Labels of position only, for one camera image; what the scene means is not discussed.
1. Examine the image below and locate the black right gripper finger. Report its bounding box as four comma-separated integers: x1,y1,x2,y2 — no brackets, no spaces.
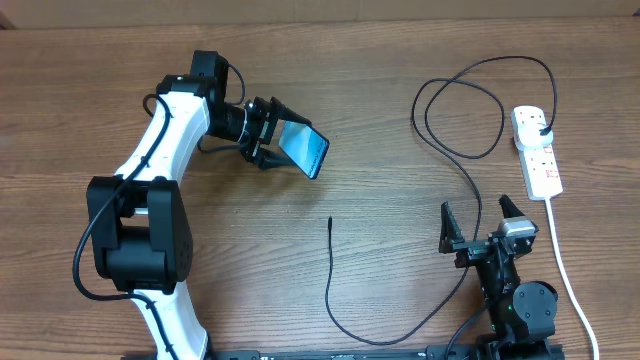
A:
499,194,524,219
439,202,465,253

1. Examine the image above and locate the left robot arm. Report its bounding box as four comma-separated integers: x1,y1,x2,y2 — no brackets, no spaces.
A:
72,50,330,359

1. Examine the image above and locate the blue Samsung Galaxy smartphone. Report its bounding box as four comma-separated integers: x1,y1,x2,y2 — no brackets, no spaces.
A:
278,121,330,180

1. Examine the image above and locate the white charger plug adapter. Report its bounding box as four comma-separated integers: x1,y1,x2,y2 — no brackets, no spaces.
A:
514,121,554,151

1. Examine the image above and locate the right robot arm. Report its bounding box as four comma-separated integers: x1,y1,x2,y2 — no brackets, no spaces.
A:
439,195,564,359

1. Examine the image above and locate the black USB charging cable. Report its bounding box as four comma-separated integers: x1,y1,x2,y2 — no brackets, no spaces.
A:
324,55,559,347

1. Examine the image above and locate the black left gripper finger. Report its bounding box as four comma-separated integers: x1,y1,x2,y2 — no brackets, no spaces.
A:
270,97,312,125
254,148,295,170

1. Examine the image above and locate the white power strip cord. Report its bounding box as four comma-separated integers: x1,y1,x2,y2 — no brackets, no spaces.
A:
543,197,601,360

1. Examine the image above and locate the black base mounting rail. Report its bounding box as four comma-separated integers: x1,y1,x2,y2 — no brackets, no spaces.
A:
120,345,565,360

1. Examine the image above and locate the white power strip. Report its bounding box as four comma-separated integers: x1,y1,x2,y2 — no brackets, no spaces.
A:
510,105,563,201

